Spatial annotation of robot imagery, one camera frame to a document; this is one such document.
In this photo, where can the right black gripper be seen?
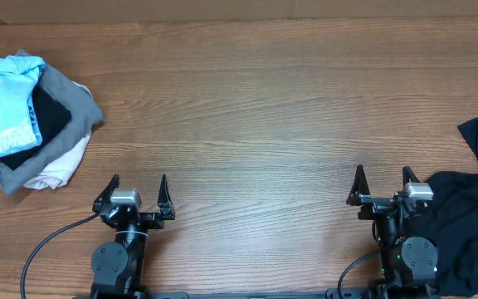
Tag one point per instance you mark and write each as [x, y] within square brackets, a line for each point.
[358, 196]

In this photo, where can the black t-shirt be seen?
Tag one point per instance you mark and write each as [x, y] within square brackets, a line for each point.
[451, 221]

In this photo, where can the folded black shirt in pile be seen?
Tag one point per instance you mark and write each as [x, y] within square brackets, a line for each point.
[52, 118]

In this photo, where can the white folded shirt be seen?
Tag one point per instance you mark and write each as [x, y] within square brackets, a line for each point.
[54, 165]

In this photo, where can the grey folded shirt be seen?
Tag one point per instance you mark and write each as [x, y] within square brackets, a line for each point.
[66, 113]

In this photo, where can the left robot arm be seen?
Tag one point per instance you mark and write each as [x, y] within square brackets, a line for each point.
[118, 266]

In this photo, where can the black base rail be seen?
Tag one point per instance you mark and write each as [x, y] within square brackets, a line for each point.
[332, 293]

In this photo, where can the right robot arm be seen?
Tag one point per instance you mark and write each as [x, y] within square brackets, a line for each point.
[408, 261]

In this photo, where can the light blue printed shirt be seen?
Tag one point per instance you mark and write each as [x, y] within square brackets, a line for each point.
[19, 129]

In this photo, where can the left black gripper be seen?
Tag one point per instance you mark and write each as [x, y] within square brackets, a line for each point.
[155, 220]

